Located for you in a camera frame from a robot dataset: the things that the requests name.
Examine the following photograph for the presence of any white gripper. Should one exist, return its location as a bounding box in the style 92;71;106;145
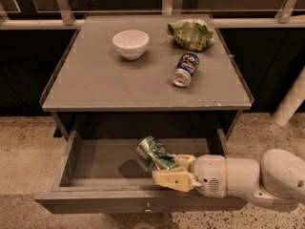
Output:
152;155;227;198

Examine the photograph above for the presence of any crushed green can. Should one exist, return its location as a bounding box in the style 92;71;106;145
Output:
135;136;177;172

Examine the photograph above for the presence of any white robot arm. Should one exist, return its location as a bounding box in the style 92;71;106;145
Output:
152;149;305;212

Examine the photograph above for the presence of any metal drawer knob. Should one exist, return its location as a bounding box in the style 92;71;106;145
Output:
144;202;153;213

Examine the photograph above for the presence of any open top drawer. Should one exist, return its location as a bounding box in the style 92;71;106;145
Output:
33;128;257;216

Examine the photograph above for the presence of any blue soda can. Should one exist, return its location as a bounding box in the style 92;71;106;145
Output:
172;52;200;88

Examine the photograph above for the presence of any grey wooden cabinet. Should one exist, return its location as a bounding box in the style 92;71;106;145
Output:
40;15;254;136

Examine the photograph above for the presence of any green chip bag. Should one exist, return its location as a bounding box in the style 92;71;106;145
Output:
168;19;214;52

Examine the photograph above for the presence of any white ceramic bowl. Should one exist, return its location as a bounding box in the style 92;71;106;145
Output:
112;30;150;60

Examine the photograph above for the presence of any metal railing frame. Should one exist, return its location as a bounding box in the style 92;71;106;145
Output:
0;0;305;30

